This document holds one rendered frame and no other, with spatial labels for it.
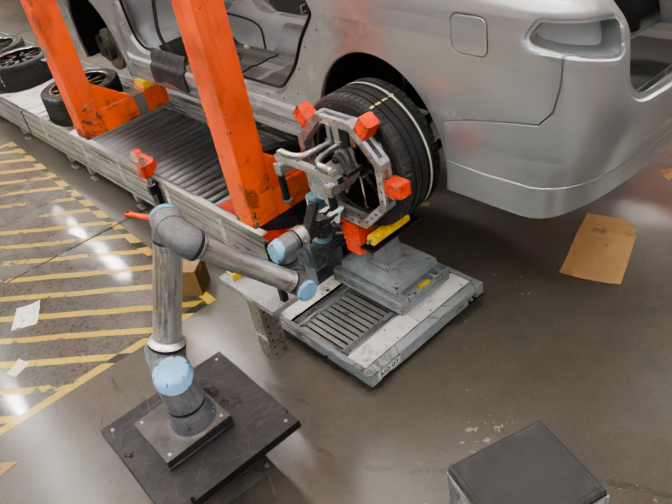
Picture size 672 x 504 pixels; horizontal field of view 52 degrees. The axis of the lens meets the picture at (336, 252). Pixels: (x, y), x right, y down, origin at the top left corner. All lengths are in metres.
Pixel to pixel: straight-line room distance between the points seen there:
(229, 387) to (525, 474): 1.26
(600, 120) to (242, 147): 1.59
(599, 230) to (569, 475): 1.89
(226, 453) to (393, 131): 1.46
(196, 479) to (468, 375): 1.30
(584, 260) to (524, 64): 1.57
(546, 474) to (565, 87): 1.31
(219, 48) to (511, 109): 1.27
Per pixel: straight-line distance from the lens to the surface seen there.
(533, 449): 2.55
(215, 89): 3.13
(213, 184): 4.55
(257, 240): 3.73
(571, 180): 2.74
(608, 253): 3.91
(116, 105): 5.10
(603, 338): 3.42
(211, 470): 2.74
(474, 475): 2.48
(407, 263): 3.52
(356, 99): 2.99
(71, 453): 3.51
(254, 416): 2.85
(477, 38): 2.63
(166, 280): 2.62
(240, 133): 3.25
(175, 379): 2.65
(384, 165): 2.90
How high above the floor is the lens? 2.37
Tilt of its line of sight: 36 degrees down
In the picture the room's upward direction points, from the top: 12 degrees counter-clockwise
